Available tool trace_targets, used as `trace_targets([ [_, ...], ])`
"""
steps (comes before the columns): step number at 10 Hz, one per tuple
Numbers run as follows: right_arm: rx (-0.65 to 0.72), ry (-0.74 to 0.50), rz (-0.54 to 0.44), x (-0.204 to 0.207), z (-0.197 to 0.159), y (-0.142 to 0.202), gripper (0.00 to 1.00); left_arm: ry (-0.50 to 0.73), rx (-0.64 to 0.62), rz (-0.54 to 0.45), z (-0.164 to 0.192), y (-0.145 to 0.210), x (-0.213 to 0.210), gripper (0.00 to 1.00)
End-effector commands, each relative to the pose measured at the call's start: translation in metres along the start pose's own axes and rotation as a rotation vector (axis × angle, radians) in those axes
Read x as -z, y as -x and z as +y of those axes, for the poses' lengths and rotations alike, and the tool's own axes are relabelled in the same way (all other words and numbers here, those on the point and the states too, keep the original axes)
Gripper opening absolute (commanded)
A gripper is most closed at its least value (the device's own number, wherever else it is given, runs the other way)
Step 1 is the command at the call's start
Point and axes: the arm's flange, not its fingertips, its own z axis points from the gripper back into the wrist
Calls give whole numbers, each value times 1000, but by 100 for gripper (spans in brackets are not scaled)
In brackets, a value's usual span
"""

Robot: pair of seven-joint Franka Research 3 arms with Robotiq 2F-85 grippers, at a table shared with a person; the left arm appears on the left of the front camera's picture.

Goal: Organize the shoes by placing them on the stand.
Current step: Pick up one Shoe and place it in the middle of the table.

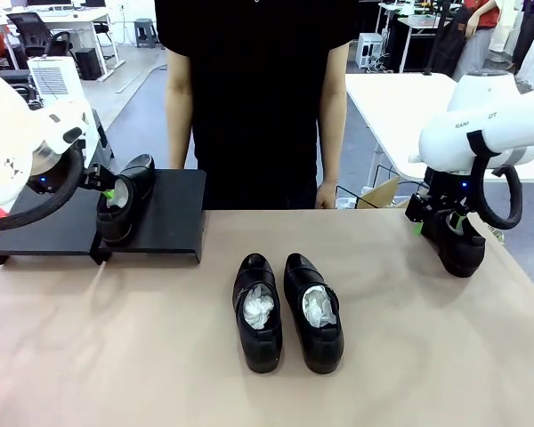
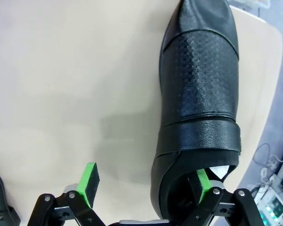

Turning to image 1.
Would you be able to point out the black slanted pole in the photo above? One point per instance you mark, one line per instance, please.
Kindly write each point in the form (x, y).
(431, 60)

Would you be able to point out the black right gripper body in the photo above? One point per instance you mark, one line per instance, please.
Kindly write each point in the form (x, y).
(427, 207)

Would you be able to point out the person's left hand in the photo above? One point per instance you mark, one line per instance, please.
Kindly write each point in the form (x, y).
(327, 195)

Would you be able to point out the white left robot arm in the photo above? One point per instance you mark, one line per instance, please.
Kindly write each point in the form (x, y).
(9, 133)

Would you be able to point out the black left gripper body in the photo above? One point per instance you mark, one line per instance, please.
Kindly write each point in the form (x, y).
(99, 178)

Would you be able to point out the white paper stuffing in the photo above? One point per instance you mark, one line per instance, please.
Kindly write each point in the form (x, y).
(122, 191)
(318, 307)
(258, 309)

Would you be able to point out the black leather shoe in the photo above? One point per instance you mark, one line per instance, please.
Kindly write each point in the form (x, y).
(463, 255)
(258, 351)
(115, 227)
(320, 351)

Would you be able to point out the black computer tower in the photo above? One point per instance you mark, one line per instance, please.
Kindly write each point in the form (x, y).
(89, 64)

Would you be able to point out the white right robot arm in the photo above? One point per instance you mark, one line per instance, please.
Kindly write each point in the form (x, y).
(454, 142)

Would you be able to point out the person's right forearm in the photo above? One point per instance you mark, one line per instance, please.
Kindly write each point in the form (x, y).
(179, 133)

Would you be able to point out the white computer case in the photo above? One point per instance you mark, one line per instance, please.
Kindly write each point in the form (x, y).
(369, 49)

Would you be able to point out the person's left forearm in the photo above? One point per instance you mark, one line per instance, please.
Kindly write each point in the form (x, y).
(334, 142)

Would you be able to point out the white office desk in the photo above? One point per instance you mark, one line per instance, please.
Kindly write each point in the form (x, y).
(71, 18)

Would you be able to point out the brown cardboard box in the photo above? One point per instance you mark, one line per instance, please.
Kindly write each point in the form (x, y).
(378, 193)

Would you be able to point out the person in red shirt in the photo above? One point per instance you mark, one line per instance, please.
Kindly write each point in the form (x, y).
(476, 53)

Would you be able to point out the person torso black t-shirt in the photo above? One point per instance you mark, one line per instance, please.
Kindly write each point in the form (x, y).
(258, 133)

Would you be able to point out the black flat shoe stand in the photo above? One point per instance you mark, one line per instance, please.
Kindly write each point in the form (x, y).
(49, 236)
(169, 213)

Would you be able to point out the small grey stool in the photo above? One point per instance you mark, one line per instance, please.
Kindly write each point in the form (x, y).
(144, 33)

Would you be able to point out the grey plastic step stool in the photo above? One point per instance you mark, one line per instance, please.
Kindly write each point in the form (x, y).
(100, 133)

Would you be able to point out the large white table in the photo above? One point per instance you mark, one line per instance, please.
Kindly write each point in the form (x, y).
(382, 115)

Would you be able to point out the white air purifier appliance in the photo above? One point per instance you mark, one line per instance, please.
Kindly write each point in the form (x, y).
(49, 75)

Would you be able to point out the black mesh office chair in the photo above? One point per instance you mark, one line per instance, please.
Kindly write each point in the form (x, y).
(31, 35)

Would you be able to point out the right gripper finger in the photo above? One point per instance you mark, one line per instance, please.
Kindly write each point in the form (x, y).
(458, 220)
(418, 228)

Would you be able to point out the white-frame background desk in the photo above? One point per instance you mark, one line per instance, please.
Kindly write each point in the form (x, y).
(409, 22)

